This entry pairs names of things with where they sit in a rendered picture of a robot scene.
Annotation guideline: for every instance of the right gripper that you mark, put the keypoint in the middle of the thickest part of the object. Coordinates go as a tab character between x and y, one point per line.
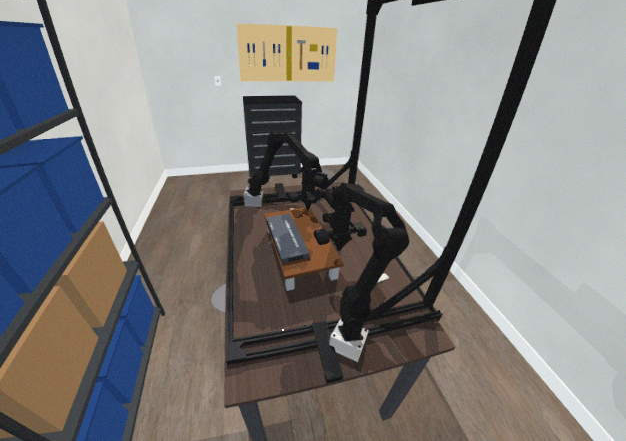
294	197

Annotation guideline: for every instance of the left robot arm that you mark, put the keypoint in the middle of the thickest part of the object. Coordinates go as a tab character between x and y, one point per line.
393	242

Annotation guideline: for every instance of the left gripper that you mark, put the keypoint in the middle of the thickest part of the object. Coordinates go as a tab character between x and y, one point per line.
341	229

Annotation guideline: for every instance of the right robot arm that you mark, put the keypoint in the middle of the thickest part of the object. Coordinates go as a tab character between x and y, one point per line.
307	159

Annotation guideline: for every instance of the brown wooden stand with white legs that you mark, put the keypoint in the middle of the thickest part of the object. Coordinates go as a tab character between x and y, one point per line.
322	257

